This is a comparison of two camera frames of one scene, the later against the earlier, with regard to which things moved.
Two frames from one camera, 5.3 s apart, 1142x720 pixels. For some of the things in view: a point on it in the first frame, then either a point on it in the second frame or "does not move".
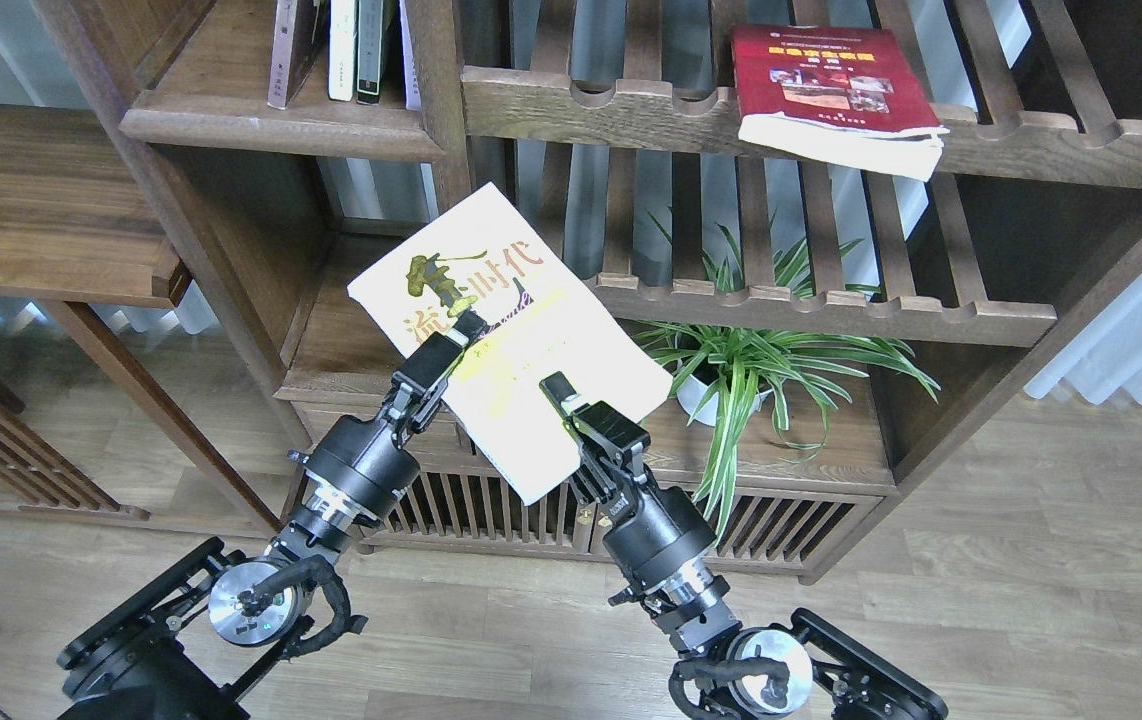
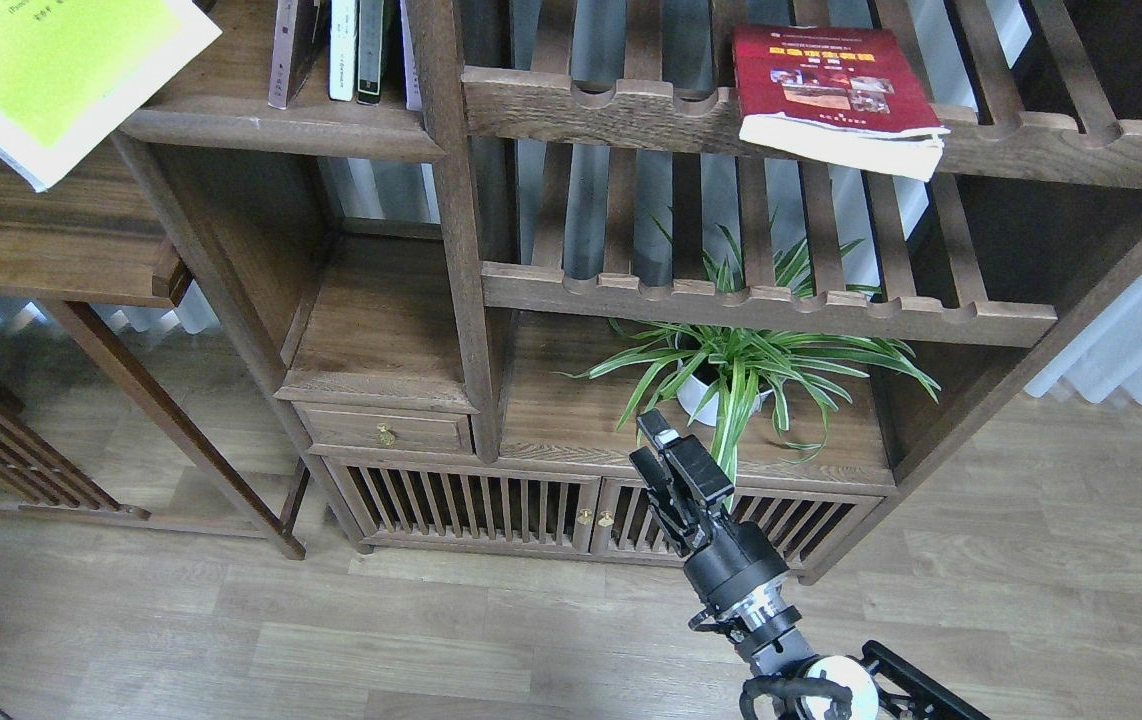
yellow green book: x=543 y=318 -> x=41 y=82
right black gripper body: x=612 y=462 -> x=687 y=489
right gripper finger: x=558 y=387 -> x=654 y=424
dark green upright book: x=369 y=48 does not move
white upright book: x=341 y=49 does not move
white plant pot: x=692 y=392 does not move
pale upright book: x=412 y=94 does not move
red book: x=842 y=95 does not move
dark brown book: x=299 y=34 does not move
